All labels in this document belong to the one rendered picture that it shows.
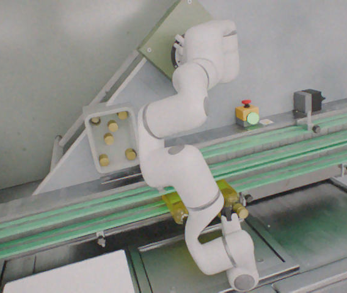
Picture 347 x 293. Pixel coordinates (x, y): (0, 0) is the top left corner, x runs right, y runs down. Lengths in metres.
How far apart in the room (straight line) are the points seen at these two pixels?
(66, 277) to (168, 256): 0.34
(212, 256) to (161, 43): 0.73
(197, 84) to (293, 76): 0.89
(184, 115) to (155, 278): 0.59
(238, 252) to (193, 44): 0.50
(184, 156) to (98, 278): 0.62
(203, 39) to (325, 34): 0.86
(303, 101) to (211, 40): 0.76
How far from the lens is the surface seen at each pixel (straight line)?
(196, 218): 0.78
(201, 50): 0.87
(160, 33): 1.24
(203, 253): 0.86
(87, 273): 1.24
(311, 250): 1.27
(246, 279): 0.90
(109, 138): 1.29
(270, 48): 1.51
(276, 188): 1.54
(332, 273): 1.14
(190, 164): 0.70
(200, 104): 0.71
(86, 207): 1.26
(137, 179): 1.32
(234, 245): 0.84
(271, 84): 1.53
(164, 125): 0.75
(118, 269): 1.21
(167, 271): 1.16
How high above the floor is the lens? 2.04
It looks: 65 degrees down
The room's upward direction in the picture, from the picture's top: 139 degrees clockwise
